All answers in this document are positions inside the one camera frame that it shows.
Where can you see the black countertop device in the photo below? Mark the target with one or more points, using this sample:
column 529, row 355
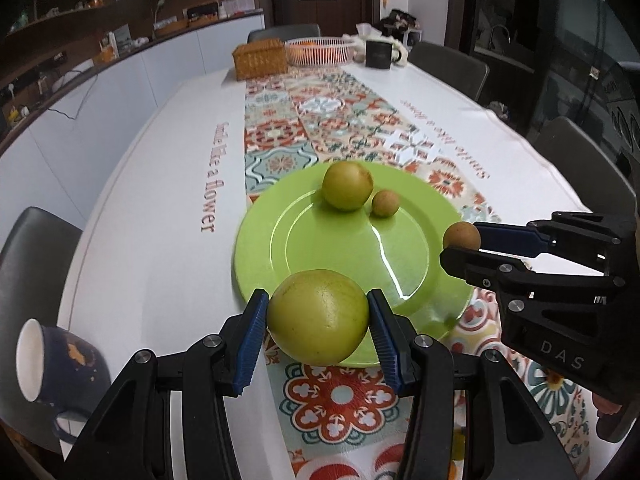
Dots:
column 202, row 14

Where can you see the large green citrus fruit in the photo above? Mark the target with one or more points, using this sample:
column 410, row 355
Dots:
column 317, row 317

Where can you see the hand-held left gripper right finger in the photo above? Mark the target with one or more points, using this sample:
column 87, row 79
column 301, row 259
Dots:
column 387, row 345

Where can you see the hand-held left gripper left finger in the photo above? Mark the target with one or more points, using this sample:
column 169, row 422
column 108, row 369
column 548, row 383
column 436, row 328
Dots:
column 250, row 345

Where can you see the yellow-green citrus fruit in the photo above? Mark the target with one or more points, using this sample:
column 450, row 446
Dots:
column 347, row 185

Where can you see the white paper cards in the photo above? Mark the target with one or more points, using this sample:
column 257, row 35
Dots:
column 236, row 6

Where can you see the orange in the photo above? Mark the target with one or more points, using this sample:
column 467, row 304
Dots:
column 305, row 46

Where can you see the metal faucet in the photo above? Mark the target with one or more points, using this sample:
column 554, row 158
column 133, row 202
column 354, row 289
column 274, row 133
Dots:
column 500, row 35

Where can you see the dark bag pile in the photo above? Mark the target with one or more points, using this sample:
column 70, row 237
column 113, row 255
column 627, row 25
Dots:
column 397, row 22

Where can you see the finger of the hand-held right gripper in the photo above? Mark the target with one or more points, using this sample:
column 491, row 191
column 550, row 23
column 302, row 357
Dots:
column 505, row 237
column 480, row 267

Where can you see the dark blue mug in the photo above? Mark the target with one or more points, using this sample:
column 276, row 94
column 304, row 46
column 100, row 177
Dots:
column 70, row 360

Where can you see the glass sliding door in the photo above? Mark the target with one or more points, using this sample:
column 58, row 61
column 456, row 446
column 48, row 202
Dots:
column 550, row 35

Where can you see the wicker tray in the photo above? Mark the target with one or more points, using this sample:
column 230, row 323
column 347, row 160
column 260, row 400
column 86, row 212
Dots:
column 170, row 29

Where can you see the picture frame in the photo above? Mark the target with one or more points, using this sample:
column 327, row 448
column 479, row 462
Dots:
column 121, row 41

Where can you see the dark grey dining chair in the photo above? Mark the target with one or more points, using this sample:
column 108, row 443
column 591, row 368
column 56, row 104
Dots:
column 35, row 260
column 570, row 155
column 280, row 32
column 450, row 67

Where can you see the green round plate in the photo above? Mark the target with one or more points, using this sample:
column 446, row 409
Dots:
column 310, row 240

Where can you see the woven wicker box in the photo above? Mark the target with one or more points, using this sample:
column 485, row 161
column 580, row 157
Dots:
column 260, row 60

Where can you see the black mug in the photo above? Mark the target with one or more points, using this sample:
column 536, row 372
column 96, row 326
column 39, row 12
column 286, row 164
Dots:
column 379, row 54

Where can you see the white lower cabinet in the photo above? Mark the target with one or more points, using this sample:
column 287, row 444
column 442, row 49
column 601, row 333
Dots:
column 165, row 70

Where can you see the small brown round fruit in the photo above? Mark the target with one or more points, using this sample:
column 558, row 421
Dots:
column 385, row 203
column 461, row 236

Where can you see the patterned floral table runner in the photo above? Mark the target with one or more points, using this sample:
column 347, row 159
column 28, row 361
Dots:
column 340, row 400

